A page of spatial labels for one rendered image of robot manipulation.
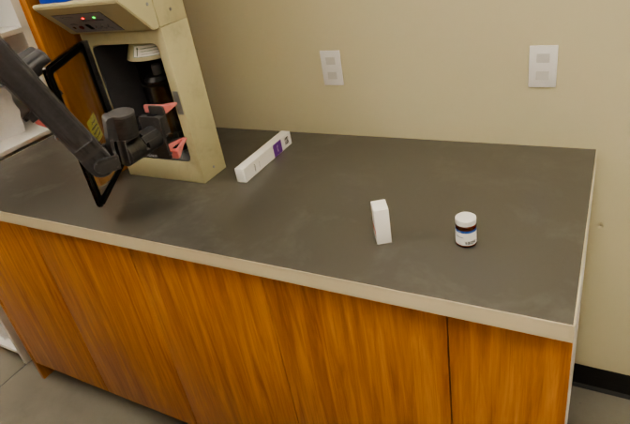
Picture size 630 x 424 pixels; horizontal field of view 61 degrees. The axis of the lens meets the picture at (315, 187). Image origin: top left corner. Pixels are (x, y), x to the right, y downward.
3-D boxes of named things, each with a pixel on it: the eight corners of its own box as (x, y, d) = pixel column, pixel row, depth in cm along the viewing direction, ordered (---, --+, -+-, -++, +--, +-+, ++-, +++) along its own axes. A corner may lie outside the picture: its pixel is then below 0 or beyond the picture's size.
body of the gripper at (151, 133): (163, 114, 127) (142, 127, 121) (174, 153, 132) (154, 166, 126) (142, 113, 130) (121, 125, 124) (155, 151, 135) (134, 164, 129)
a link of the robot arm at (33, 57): (-13, 76, 141) (-23, 54, 134) (21, 51, 147) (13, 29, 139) (23, 100, 140) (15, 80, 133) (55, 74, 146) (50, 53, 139)
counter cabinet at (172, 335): (146, 282, 283) (86, 127, 241) (571, 389, 187) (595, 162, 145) (41, 377, 233) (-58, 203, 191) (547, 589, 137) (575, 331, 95)
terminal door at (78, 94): (126, 162, 173) (81, 39, 154) (101, 209, 146) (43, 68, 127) (123, 163, 173) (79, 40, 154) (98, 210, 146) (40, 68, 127)
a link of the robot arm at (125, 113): (86, 161, 124) (97, 176, 117) (73, 115, 117) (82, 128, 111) (137, 146, 129) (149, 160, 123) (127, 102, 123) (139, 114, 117)
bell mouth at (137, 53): (155, 45, 169) (150, 27, 166) (198, 43, 160) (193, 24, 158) (114, 62, 155) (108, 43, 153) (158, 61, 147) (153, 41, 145)
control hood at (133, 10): (78, 32, 154) (65, -4, 150) (160, 27, 139) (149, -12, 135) (45, 43, 146) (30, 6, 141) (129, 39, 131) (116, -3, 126)
